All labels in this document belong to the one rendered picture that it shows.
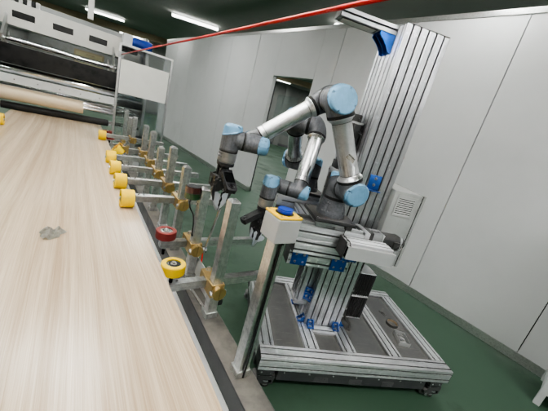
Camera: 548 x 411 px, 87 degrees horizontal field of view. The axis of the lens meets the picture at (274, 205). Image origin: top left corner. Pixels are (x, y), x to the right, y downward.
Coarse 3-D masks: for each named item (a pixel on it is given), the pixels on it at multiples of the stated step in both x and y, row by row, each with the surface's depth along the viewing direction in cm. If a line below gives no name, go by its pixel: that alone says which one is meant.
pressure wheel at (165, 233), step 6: (162, 228) 116; (168, 228) 116; (174, 228) 118; (156, 234) 114; (162, 234) 112; (168, 234) 113; (174, 234) 115; (162, 240) 113; (168, 240) 114; (162, 252) 118
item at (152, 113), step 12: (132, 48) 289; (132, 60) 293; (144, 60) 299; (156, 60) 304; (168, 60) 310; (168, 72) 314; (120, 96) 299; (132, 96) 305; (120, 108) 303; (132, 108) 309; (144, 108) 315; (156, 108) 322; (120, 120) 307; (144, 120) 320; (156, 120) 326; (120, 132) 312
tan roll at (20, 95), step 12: (0, 84) 254; (0, 96) 255; (12, 96) 259; (24, 96) 263; (36, 96) 267; (48, 96) 272; (60, 96) 280; (60, 108) 282; (72, 108) 285; (84, 108) 293; (96, 108) 299
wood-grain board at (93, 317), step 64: (0, 128) 196; (64, 128) 247; (0, 192) 111; (64, 192) 126; (0, 256) 78; (64, 256) 85; (128, 256) 93; (0, 320) 60; (64, 320) 64; (128, 320) 68; (0, 384) 48; (64, 384) 51; (128, 384) 54; (192, 384) 57
